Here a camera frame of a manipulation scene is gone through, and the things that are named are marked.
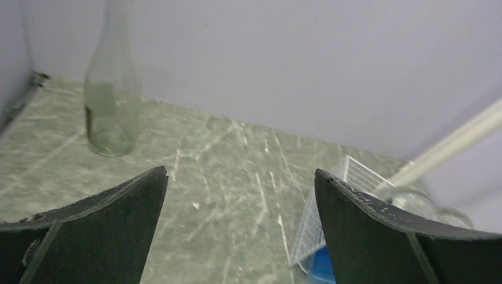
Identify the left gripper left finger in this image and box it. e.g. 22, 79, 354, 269
1, 166, 168, 283

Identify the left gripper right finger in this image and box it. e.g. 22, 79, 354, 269
314, 168, 502, 284

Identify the clear bottle with silver cap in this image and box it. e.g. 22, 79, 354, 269
375, 186, 474, 229

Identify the tall clear glass bottle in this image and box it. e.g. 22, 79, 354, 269
83, 1, 141, 157

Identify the blue plastic bottle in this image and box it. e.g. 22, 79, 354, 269
305, 246, 336, 284

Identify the white wire wine rack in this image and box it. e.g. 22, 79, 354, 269
288, 156, 394, 270

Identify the white pvc pipe frame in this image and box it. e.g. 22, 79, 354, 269
375, 99, 501, 193

